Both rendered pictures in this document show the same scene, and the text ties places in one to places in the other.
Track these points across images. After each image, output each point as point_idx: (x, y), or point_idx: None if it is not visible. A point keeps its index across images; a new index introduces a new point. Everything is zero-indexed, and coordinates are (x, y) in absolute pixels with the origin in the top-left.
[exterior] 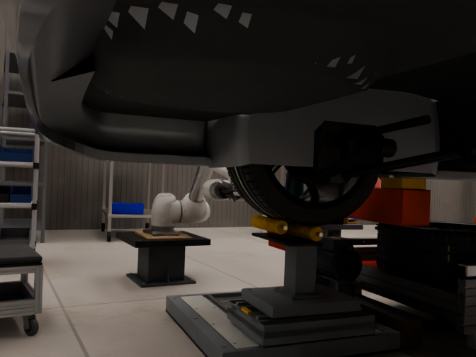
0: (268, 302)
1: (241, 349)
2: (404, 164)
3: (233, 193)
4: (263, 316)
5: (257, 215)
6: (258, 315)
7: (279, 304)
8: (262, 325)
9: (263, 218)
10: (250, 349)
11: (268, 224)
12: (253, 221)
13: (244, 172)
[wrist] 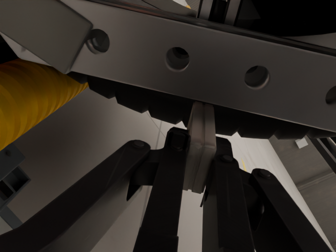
0: (7, 167)
1: (19, 224)
2: None
3: (195, 189)
4: (5, 184)
5: (23, 101)
6: (7, 194)
7: (5, 148)
8: (28, 182)
9: (69, 88)
10: (13, 213)
11: (87, 86)
12: (17, 137)
13: None
